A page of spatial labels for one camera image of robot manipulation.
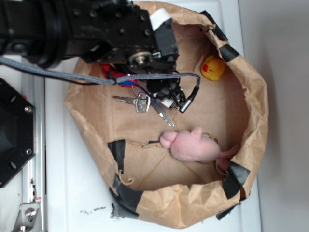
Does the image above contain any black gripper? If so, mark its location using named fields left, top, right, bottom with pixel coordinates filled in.
left=64, top=0, right=178, bottom=74

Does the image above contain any silver key bunch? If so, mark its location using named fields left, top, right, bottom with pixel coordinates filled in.
left=112, top=93, right=174, bottom=127

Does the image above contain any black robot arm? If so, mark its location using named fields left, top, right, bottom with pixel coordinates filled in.
left=0, top=0, right=178, bottom=74

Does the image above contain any red fabric flower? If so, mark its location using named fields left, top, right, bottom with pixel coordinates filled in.
left=101, top=63, right=137, bottom=87

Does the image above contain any yellow rubber duck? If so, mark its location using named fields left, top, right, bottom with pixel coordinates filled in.
left=201, top=55, right=226, bottom=81

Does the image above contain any pink plush mouse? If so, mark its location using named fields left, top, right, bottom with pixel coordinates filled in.
left=159, top=126, right=240, bottom=175

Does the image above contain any brown paper bag bin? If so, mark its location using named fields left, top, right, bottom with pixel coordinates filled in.
left=65, top=2, right=268, bottom=229

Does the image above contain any grey braided cable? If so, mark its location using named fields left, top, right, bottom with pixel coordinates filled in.
left=0, top=56, right=201, bottom=114

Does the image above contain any aluminium frame rail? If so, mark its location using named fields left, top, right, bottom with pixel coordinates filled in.
left=20, top=74, right=47, bottom=232

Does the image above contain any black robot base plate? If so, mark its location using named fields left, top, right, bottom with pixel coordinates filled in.
left=0, top=79, right=35, bottom=188

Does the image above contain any metal corner bracket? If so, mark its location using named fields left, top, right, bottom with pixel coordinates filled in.
left=12, top=203, right=43, bottom=232

